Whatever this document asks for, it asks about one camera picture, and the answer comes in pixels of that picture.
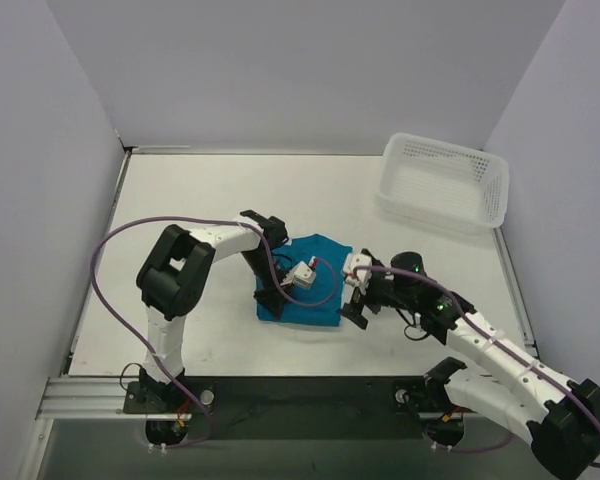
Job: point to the white perforated plastic basket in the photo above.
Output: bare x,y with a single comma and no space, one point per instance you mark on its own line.
443,184

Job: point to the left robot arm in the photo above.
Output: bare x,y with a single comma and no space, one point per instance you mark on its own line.
174,276

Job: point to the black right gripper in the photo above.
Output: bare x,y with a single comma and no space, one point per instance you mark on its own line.
358,298

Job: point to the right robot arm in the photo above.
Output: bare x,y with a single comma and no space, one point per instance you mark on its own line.
557,417

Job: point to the aluminium mounting rail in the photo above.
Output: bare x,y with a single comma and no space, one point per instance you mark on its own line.
73,397

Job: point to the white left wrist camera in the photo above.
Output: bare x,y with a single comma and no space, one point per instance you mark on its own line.
302,275

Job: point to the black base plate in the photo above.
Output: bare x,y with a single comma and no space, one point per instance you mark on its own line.
295,408

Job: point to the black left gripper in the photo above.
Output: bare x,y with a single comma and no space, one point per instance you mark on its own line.
273,293

